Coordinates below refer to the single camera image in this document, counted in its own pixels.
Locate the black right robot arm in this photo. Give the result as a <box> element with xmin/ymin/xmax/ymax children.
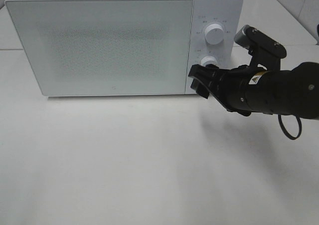
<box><xmin>188</xmin><ymin>62</ymin><xmax>319</xmax><ymax>120</ymax></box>

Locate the white microwave door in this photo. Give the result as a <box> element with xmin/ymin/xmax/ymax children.
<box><xmin>7</xmin><ymin>0</ymin><xmax>192</xmax><ymax>96</ymax></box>

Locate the white microwave oven body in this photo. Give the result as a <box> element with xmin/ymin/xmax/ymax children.
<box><xmin>4</xmin><ymin>0</ymin><xmax>244</xmax><ymax>98</ymax></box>

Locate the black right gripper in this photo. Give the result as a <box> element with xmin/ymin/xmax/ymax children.
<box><xmin>188</xmin><ymin>64</ymin><xmax>264</xmax><ymax>117</ymax></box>

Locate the white microwave knob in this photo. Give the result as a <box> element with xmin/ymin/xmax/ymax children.
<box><xmin>200</xmin><ymin>56</ymin><xmax>218</xmax><ymax>67</ymax></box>
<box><xmin>204</xmin><ymin>23</ymin><xmax>224</xmax><ymax>45</ymax></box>

